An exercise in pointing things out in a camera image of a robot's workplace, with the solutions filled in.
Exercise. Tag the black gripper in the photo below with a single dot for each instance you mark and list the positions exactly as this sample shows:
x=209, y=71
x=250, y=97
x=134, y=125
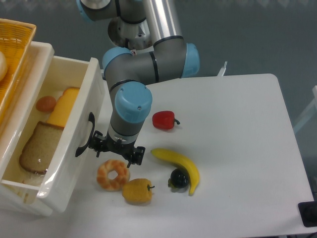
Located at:
x=100, y=144

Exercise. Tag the white drawer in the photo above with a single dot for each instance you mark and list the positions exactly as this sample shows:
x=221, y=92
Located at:
x=57, y=185

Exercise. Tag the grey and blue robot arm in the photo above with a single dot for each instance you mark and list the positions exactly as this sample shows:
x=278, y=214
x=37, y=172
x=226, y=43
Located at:
x=128, y=75

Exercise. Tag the white drawer cabinet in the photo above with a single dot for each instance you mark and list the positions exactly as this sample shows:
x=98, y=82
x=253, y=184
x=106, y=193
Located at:
x=14, y=193

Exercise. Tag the glazed donut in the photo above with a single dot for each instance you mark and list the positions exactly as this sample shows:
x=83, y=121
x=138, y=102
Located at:
x=112, y=175

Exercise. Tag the yellow bell pepper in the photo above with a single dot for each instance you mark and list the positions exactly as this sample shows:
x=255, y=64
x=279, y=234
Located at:
x=138, y=191

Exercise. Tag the red bell pepper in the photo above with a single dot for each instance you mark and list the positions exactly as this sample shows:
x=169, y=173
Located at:
x=164, y=120

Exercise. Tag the dark mangosteen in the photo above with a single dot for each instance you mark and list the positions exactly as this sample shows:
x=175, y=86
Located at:
x=178, y=181

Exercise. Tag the orange cake slice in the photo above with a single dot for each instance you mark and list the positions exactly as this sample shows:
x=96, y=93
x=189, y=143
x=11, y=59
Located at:
x=63, y=107

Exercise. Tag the brown bread slice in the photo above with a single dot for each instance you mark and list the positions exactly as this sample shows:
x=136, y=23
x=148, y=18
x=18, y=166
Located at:
x=39, y=150

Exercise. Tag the yellow banana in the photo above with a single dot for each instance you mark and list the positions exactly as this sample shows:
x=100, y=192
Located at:
x=180, y=161

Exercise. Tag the brown egg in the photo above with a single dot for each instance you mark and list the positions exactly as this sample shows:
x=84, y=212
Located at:
x=46, y=104

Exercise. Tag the pale bread roll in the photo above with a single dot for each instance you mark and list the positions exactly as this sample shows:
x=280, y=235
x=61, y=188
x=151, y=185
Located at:
x=3, y=66

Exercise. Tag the orange woven basket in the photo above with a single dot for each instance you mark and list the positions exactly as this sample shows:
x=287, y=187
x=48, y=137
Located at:
x=15, y=40

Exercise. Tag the black device at edge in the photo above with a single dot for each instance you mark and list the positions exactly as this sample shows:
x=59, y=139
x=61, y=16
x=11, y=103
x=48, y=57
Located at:
x=308, y=213

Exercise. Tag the white table bracket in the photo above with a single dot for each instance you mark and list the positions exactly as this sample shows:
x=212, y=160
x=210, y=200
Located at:
x=222, y=71

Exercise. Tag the white frame at right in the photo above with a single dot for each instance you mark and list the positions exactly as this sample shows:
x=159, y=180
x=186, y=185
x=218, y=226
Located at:
x=308, y=112

